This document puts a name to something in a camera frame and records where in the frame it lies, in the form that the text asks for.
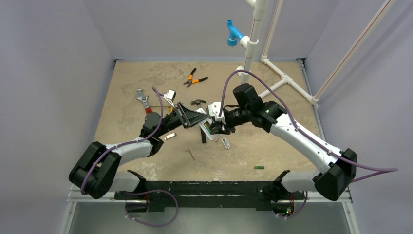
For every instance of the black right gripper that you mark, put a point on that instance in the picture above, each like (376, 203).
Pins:
(217, 126)

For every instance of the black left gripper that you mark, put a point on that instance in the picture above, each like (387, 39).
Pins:
(189, 117)

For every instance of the white remote battery cover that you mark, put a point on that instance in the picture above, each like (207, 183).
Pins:
(226, 143)

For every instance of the white air conditioner remote control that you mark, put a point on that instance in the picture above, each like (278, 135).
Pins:
(214, 137)

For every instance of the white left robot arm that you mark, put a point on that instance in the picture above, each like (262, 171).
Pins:
(96, 172)

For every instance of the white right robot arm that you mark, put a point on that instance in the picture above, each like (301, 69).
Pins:
(335, 168)

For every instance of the silver white battery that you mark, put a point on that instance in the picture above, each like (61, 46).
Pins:
(169, 136)

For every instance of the orange black pliers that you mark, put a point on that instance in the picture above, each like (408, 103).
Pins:
(190, 80)

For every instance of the blue pipe fitting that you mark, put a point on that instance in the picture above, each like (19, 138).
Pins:
(234, 35)

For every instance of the claw hammer black handle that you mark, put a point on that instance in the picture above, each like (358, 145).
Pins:
(198, 102)

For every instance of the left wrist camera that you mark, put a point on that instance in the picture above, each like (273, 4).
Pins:
(169, 97)

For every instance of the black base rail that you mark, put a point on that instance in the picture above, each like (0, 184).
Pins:
(258, 195)

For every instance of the white pvc pipe frame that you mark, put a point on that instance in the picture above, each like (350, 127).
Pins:
(295, 28)

